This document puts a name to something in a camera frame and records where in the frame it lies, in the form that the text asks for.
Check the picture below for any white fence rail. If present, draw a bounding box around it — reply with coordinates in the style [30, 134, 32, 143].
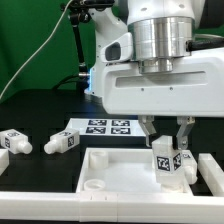
[0, 192, 224, 224]
[198, 153, 224, 197]

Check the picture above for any black cable at base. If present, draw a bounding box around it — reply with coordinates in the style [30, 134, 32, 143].
[52, 75, 81, 90]

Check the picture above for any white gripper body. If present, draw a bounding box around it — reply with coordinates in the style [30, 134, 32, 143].
[102, 48, 224, 117]

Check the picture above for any white left fence piece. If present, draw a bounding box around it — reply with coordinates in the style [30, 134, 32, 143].
[0, 149, 9, 176]

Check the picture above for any white cable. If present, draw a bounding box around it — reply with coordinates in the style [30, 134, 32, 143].
[0, 0, 74, 100]

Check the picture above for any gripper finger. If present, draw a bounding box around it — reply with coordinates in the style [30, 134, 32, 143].
[138, 115, 156, 147]
[176, 116, 195, 150]

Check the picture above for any white sheet with tags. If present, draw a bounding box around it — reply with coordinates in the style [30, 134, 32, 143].
[67, 118, 145, 137]

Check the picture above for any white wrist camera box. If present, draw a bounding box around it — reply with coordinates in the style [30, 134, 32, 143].
[100, 32, 133, 63]

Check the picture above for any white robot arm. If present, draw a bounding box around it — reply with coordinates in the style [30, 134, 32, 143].
[86, 0, 224, 149]

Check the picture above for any white square tabletop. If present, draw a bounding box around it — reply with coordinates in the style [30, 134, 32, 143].
[76, 148, 192, 193]

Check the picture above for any white front fence rail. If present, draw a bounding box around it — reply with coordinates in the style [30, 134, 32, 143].
[0, 192, 224, 224]

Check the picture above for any white right fence rail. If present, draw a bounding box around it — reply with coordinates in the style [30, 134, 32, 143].
[198, 153, 224, 197]

